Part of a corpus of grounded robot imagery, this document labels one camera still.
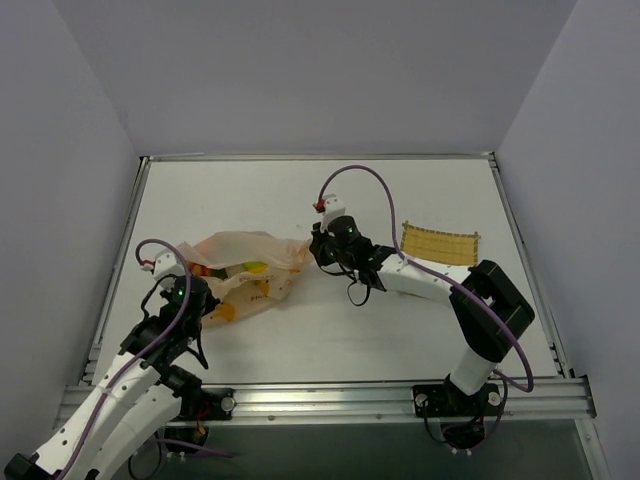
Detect translucent banana print plastic bag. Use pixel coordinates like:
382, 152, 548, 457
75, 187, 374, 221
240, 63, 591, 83
178, 231, 313, 328

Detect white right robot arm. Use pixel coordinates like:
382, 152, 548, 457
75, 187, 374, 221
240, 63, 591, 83
310, 215, 535, 413

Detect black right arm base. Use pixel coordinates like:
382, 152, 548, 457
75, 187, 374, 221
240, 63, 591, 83
412, 379, 506, 456

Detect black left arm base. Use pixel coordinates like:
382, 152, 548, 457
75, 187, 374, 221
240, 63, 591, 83
161, 388, 236, 455

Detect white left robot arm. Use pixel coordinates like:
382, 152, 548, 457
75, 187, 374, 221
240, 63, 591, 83
4, 275, 218, 479

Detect red lychee bunch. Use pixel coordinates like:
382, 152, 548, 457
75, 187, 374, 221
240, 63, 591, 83
189, 262, 228, 280

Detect yellow bamboo mat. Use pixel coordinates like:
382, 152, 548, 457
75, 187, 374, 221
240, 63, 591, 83
401, 221, 481, 266

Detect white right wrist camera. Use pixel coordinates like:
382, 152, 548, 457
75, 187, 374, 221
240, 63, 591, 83
313, 194, 346, 231

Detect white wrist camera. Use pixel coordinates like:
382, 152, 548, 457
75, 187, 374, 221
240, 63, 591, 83
313, 194, 346, 231
141, 250, 184, 280

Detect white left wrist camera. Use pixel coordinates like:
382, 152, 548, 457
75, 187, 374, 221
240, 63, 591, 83
141, 250, 184, 280

